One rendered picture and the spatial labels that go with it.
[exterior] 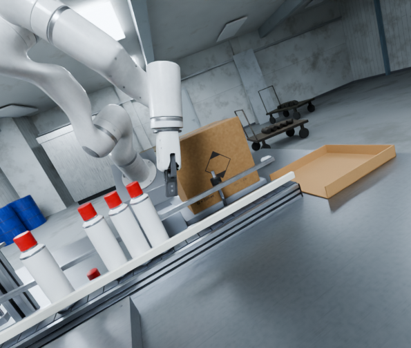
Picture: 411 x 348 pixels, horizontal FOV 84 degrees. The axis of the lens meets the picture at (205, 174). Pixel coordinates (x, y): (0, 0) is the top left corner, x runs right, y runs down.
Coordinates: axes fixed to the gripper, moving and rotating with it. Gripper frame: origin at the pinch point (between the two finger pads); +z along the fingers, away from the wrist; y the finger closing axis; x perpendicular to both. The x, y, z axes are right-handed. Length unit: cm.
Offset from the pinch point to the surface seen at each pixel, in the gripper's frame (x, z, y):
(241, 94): 419, -185, -709
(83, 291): -22.6, 21.4, 3.4
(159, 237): -4.1, 12.3, 1.7
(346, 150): 70, -7, -4
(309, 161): 60, -2, -13
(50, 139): -196, -42, -682
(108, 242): -16.4, 11.2, 1.3
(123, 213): -12.4, 4.5, 1.9
